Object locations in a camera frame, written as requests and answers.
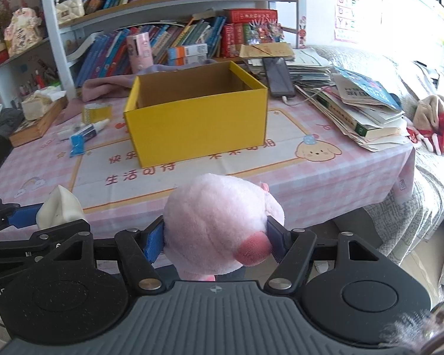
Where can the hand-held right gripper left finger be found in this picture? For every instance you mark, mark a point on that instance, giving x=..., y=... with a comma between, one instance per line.
x=153, y=243

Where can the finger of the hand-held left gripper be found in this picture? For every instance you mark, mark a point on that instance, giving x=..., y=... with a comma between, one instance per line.
x=40, y=238
x=22, y=215

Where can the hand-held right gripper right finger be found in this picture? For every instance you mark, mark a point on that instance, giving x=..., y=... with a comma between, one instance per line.
x=276, y=242

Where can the white cloth pouch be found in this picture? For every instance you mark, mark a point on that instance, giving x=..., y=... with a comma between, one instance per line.
x=59, y=207

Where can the pink plush toy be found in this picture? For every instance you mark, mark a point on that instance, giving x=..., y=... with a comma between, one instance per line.
x=214, y=222

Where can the small white bottle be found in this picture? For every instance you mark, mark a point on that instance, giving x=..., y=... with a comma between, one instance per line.
x=91, y=128

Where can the yellow cardboard box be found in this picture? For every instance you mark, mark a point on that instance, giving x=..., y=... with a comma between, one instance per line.
x=196, y=133

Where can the yellow tape roll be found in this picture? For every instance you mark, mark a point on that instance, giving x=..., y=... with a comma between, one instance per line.
x=96, y=114

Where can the pink cylinder container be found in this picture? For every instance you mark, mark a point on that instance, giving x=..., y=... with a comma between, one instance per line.
x=140, y=53

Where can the blue packet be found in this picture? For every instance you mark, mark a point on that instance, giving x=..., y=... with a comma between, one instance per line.
x=77, y=145

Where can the small white box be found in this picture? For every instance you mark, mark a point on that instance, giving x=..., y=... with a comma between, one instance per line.
x=63, y=133

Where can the dark clothes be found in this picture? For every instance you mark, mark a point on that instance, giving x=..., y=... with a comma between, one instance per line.
x=8, y=122

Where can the cream tissue pack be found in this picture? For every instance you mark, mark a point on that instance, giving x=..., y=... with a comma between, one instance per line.
x=40, y=101

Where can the group of cosmetic bottles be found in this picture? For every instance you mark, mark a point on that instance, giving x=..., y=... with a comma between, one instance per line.
x=37, y=79

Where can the pink cloth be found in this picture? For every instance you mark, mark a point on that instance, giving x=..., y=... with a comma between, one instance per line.
x=103, y=90

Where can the pile of papers and books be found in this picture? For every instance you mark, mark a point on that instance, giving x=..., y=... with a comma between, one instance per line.
x=429, y=185

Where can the black smartphone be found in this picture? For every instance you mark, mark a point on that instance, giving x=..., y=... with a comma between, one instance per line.
x=278, y=77

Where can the purple cloth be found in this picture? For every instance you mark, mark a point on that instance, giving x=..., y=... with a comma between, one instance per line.
x=159, y=69

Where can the stack of papers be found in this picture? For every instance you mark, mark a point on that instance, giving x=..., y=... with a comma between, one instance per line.
x=310, y=68

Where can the blue cover booklet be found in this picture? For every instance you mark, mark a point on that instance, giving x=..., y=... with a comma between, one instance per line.
x=370, y=88

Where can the white bookshelf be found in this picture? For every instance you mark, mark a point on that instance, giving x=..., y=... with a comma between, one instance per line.
x=53, y=37

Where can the pink gift bag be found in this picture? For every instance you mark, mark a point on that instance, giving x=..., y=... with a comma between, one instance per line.
x=20, y=33

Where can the row of blue books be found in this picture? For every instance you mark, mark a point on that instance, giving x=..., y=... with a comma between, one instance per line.
x=111, y=51

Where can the brown paper envelope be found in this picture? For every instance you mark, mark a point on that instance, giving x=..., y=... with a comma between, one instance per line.
x=266, y=51

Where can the orange and white carton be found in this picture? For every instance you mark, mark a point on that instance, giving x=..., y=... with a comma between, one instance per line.
x=188, y=50

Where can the beige plush toy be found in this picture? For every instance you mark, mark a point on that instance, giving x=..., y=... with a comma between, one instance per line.
x=434, y=106

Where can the colourful picture box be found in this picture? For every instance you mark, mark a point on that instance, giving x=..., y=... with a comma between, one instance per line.
x=263, y=32

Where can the cream quilted handbag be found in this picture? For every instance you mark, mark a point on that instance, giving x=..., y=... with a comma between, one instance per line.
x=69, y=7

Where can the red book box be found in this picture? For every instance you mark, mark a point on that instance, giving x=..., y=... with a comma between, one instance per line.
x=251, y=15

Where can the wall poster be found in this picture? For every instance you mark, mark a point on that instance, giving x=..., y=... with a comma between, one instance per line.
x=357, y=5

